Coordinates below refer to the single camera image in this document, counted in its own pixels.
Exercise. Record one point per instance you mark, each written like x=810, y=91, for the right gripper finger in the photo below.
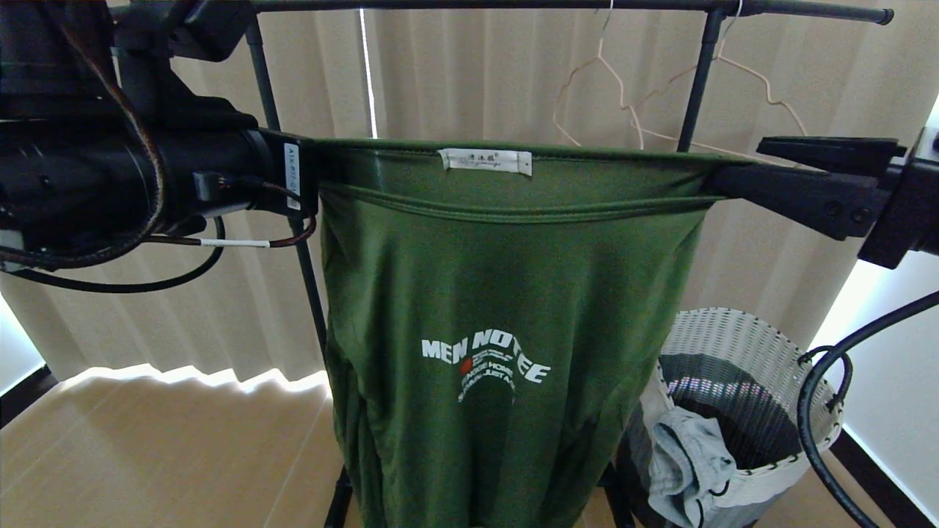
x=807, y=194
x=843, y=154

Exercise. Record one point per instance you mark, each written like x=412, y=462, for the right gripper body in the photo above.
x=910, y=213

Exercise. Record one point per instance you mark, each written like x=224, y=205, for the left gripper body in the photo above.
x=220, y=176

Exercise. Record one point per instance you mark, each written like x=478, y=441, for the pink clothes hanger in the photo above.
x=601, y=51
x=767, y=92

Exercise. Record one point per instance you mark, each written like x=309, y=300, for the green long-sleeved shirt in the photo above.
x=477, y=279

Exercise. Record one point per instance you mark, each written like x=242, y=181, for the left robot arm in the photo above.
x=59, y=169

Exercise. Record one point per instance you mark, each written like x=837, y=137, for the black clothes rack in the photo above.
x=807, y=10

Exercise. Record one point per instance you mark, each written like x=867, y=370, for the white laundry basket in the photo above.
x=733, y=337

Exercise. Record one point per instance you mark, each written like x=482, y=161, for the beige curtain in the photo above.
x=477, y=73

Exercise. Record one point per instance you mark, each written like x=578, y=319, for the pale grey garment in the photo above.
x=682, y=462

